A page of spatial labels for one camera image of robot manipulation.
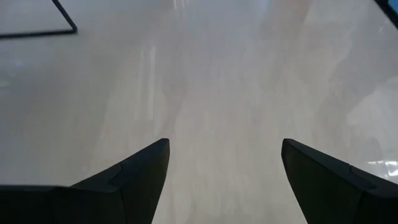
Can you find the wooden shelf with black frame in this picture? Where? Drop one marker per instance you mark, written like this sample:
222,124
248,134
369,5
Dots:
66,20

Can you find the black metal table frame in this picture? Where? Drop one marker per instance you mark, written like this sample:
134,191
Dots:
387,9

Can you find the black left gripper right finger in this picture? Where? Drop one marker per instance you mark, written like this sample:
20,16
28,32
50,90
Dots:
335,196

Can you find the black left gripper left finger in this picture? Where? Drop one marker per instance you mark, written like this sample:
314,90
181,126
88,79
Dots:
109,202

